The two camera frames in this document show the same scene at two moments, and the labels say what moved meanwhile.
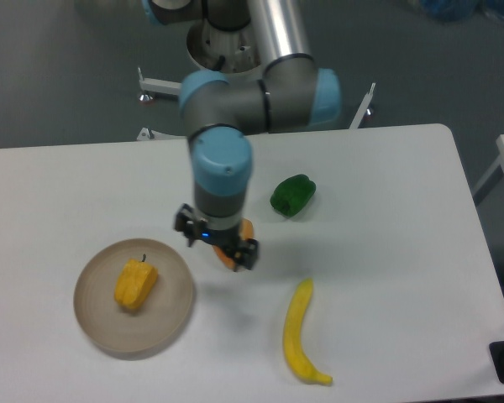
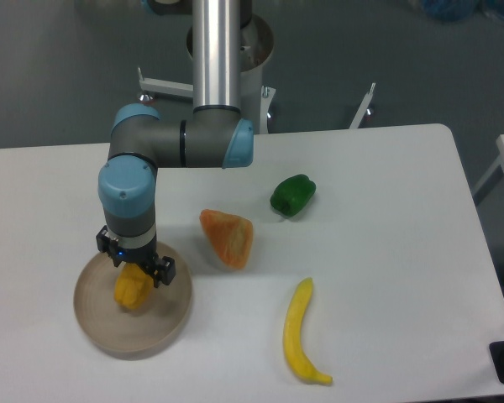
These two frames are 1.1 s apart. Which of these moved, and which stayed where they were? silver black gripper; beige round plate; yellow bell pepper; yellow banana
Moved: silver black gripper
Stayed: beige round plate; yellow bell pepper; yellow banana
